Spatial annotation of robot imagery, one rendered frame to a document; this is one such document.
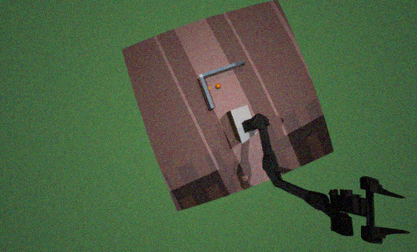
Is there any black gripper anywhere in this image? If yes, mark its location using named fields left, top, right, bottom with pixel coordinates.
left=355, top=176, right=410, bottom=244

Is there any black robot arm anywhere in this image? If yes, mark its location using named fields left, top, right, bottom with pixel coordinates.
left=242, top=113, right=364, bottom=236

